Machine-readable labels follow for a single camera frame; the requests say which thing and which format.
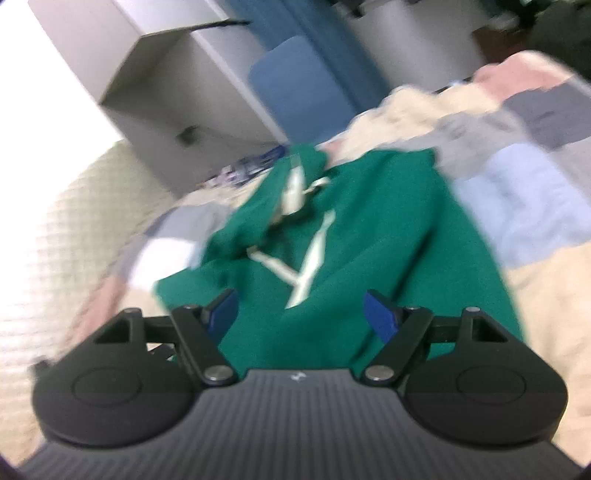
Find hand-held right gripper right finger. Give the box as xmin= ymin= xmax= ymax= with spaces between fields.
xmin=360 ymin=290 xmax=509 ymax=386

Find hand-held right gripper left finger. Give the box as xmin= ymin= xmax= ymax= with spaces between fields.
xmin=92 ymin=288 xmax=241 ymax=386

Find green sweater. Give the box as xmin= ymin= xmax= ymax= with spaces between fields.
xmin=154 ymin=144 xmax=522 ymax=374

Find colourful packets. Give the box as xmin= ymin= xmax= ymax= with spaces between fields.
xmin=208 ymin=144 xmax=288 ymax=188

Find quilted beige headboard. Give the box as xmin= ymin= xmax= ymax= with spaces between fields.
xmin=0 ymin=141 xmax=178 ymax=370

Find patchwork blanket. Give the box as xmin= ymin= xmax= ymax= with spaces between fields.
xmin=28 ymin=50 xmax=591 ymax=462

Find grey wardrobe cabinet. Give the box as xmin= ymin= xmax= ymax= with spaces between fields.
xmin=28 ymin=0 xmax=288 ymax=197

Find blue folded mattress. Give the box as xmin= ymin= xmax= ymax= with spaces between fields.
xmin=248 ymin=37 xmax=371 ymax=147

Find blue curtain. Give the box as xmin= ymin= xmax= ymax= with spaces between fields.
xmin=222 ymin=0 xmax=389 ymax=114

